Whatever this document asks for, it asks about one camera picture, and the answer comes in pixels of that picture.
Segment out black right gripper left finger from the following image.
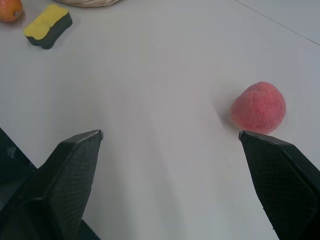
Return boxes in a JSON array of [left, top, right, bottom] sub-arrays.
[[0, 129, 105, 240]]

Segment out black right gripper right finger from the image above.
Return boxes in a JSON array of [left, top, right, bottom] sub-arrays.
[[238, 130, 320, 240]]

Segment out wicker basket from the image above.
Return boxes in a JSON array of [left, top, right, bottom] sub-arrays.
[[55, 0, 121, 8]]

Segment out orange fruit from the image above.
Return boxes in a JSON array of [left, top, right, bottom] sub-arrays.
[[0, 0, 24, 23]]

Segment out pink peach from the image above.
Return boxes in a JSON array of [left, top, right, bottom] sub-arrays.
[[230, 81, 287, 136]]

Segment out yellow and black sponge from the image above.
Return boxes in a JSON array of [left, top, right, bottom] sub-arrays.
[[23, 4, 74, 50]]

